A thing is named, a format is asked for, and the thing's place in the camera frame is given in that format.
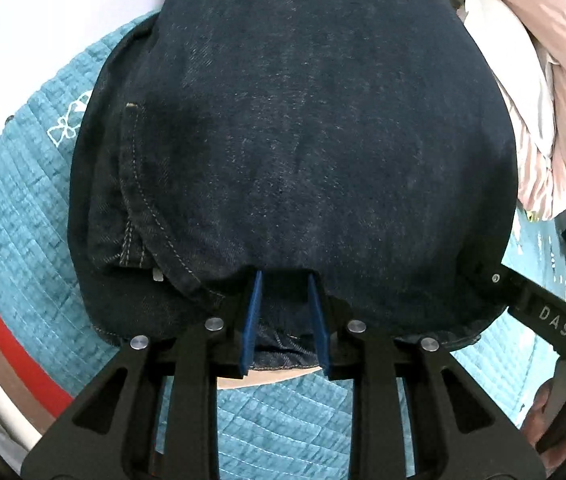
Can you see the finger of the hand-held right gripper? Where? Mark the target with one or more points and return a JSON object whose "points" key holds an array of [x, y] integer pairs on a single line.
{"points": [[495, 280]]}

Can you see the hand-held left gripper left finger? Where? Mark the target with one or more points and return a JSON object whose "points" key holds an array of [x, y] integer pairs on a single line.
{"points": [[250, 320]]}

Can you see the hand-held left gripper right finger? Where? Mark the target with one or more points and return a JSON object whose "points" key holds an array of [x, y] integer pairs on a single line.
{"points": [[318, 320]]}

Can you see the dark denim jacket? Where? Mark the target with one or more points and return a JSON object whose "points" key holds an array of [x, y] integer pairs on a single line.
{"points": [[288, 135]]}

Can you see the person's right hand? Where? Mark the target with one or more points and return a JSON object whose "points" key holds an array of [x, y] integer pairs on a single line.
{"points": [[540, 410]]}

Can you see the tan folded garment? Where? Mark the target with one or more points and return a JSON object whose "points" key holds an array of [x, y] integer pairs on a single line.
{"points": [[263, 380]]}

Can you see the white pillow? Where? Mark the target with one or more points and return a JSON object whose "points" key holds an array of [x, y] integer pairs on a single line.
{"points": [[503, 50]]}

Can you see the red box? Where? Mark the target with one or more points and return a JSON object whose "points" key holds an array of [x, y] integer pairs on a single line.
{"points": [[18, 345]]}

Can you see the teal fish-print bedspread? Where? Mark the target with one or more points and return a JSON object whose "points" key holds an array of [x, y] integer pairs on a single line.
{"points": [[18, 220]]}

